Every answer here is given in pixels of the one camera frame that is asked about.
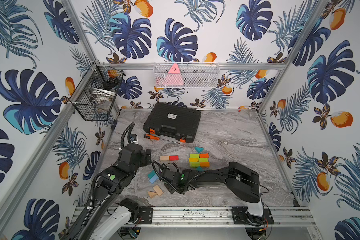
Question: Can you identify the natural wood triangle block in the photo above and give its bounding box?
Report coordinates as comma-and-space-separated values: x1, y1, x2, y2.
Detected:
147, 191, 158, 199

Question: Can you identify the red block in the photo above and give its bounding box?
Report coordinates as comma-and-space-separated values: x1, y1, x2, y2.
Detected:
169, 155, 179, 161

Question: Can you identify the black plastic tool case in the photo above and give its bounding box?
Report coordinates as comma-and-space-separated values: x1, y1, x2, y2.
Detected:
143, 103, 202, 143

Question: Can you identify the light blue block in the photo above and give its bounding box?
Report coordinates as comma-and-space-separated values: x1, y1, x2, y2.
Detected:
149, 175, 159, 184

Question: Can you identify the yellow block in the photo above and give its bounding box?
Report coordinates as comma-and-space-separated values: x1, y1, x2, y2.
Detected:
189, 158, 199, 163

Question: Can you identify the black wire basket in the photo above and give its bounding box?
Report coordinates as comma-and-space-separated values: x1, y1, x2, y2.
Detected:
70, 62, 126, 122

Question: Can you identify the teal rectangular block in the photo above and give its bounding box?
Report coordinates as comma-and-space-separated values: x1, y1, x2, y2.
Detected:
148, 171, 156, 179

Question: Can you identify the pink triangle card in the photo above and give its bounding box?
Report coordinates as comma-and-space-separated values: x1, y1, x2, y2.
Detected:
163, 63, 184, 87

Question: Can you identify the orange handled screwdriver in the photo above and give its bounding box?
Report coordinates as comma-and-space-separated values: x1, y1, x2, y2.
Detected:
144, 134, 179, 144

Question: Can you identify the white mesh wall basket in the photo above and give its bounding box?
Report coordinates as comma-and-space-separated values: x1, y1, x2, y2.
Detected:
153, 63, 220, 89

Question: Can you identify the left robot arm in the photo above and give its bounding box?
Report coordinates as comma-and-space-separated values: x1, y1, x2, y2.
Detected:
62, 123, 152, 240

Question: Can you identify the natural wood rectangular block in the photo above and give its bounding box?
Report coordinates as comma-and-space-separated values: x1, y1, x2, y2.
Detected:
160, 156, 170, 162

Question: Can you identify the teal triangle block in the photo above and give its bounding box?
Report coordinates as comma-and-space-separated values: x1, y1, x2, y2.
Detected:
195, 147, 204, 153

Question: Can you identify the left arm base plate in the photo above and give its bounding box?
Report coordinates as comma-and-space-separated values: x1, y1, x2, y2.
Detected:
119, 197, 154, 225

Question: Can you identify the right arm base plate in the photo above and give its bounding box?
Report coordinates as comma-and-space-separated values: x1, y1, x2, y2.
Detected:
232, 207, 275, 227

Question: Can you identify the orange rectangular block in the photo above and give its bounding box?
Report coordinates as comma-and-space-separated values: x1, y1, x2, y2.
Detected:
200, 162, 210, 168

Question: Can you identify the light green narrow block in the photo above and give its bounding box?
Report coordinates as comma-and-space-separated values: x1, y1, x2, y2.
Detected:
199, 158, 209, 163

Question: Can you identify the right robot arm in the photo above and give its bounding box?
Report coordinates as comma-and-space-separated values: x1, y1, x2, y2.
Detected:
152, 161, 265, 218

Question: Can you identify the aluminium front rail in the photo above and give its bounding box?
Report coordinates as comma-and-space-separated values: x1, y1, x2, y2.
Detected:
68, 205, 316, 228

